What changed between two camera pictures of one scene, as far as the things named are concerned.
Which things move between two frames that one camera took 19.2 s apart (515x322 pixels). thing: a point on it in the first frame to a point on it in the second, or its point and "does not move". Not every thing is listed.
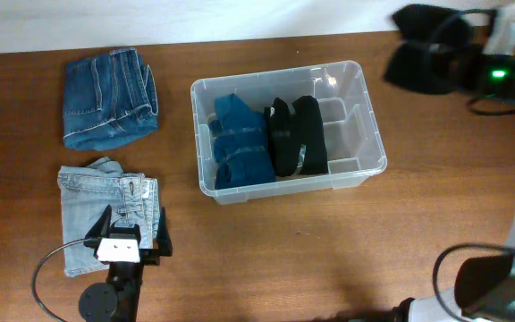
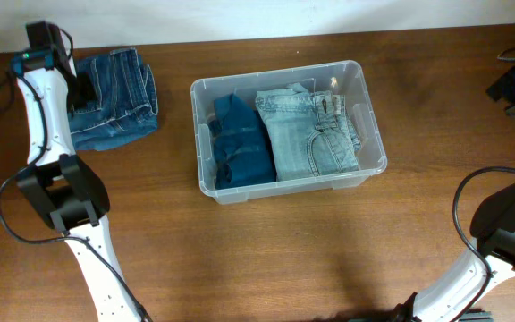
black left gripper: (152, 256) to (90, 88)
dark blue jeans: (108, 99) does not move
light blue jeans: (86, 190) to (309, 133)
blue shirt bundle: (242, 150) does not move
